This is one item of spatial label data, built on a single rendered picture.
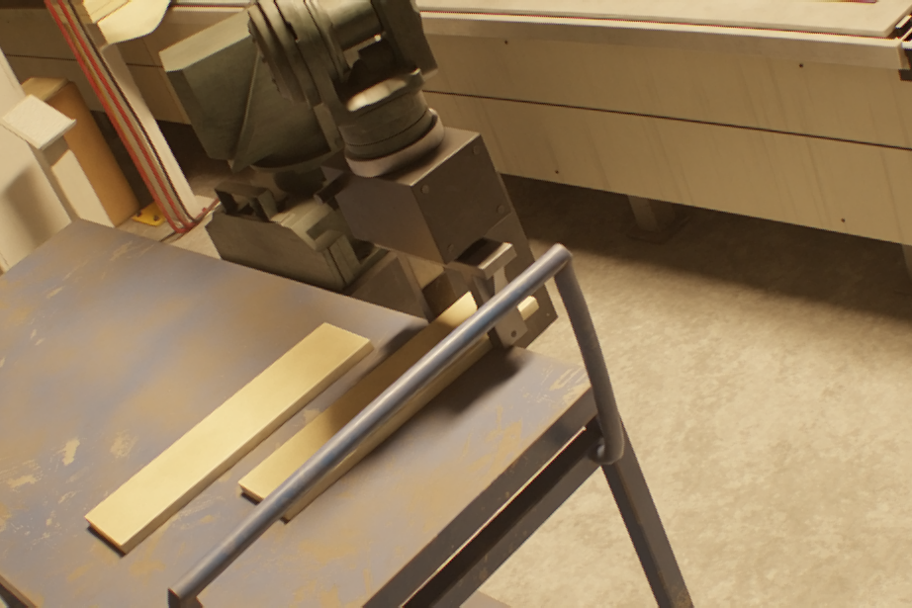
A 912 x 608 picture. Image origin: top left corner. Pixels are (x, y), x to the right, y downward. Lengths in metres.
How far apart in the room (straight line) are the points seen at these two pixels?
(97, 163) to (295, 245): 2.41
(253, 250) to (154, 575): 1.89
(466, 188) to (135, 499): 0.67
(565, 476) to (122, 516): 0.65
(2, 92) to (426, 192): 3.73
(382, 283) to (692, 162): 0.85
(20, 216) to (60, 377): 2.98
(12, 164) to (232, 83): 2.19
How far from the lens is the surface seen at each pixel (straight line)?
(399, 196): 1.90
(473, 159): 1.92
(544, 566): 3.26
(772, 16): 3.25
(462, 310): 2.14
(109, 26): 5.24
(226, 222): 3.79
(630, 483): 2.02
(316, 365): 2.18
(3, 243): 5.54
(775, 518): 3.16
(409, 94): 1.88
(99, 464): 2.29
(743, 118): 3.47
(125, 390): 2.44
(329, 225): 3.57
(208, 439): 2.15
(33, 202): 5.57
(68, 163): 5.20
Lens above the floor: 2.14
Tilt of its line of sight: 31 degrees down
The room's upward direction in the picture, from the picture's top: 24 degrees counter-clockwise
